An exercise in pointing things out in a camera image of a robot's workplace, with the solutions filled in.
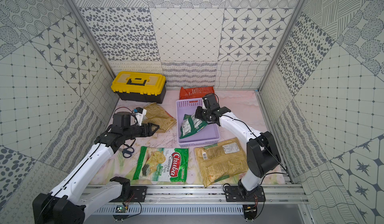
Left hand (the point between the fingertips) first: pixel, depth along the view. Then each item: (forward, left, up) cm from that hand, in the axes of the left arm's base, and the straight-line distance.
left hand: (153, 123), depth 78 cm
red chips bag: (+41, -21, -18) cm, 49 cm away
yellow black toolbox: (+31, +17, -3) cm, 36 cm away
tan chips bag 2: (-12, -37, -17) cm, 43 cm away
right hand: (+10, -23, -5) cm, 25 cm away
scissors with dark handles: (-8, +18, -19) cm, 27 cm away
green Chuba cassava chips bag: (-14, -4, -20) cm, 25 cm away
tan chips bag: (+18, +6, -18) cm, 26 cm away
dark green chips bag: (+6, -19, -11) cm, 23 cm away
